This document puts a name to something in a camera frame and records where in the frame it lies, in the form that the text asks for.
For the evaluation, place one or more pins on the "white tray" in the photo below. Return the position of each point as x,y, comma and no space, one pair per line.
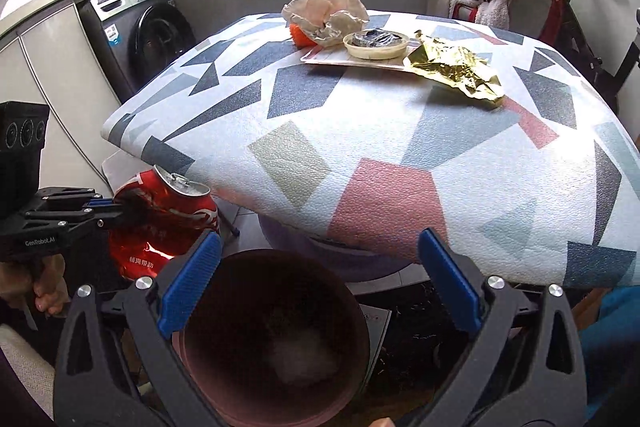
330,58

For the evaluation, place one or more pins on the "dark red trash bin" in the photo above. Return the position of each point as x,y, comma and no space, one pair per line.
240,302

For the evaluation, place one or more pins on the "round cream bowl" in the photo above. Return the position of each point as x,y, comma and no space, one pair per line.
372,52

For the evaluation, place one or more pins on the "orange snack packet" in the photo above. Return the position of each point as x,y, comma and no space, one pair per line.
300,38

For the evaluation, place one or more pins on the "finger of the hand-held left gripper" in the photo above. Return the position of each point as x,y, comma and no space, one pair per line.
105,204
110,219

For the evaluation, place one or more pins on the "white fleece garment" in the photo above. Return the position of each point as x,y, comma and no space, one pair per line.
465,4

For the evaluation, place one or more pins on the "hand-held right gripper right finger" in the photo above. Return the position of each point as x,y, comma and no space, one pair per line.
450,282

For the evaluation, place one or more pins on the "white cabinet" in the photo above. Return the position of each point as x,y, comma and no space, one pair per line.
60,72

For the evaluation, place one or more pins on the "black exercise bike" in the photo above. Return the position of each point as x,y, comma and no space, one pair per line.
580,37

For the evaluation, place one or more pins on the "white knit cloth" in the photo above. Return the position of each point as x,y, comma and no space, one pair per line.
25,367

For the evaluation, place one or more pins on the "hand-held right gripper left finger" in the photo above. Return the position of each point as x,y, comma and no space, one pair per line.
192,282

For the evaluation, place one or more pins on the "grey washing machine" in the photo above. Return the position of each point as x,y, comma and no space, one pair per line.
150,37

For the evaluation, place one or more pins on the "person's right hand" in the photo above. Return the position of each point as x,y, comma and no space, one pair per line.
384,422

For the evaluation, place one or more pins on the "silver wrapper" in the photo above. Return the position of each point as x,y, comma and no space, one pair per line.
375,39

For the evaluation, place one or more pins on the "crushed red drink can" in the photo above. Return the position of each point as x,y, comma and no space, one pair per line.
165,227

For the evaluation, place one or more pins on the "person's left hand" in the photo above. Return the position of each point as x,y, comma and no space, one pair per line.
42,292

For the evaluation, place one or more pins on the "white plastic bag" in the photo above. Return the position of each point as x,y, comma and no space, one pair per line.
330,7

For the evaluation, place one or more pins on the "geometric patterned table cover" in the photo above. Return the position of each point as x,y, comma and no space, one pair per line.
350,132

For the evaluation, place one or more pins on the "gold foil wrapper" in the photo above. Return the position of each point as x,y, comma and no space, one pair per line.
450,67

